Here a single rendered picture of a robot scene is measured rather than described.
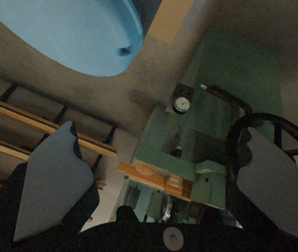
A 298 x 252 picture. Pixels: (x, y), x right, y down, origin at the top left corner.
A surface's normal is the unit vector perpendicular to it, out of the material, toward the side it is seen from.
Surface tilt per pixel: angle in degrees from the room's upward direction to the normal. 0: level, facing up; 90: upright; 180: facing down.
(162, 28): 4
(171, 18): 4
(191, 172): 90
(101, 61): 9
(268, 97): 90
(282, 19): 0
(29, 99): 90
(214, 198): 90
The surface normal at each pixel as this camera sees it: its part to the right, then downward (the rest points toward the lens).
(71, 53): -0.31, 0.91
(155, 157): 0.14, -0.39
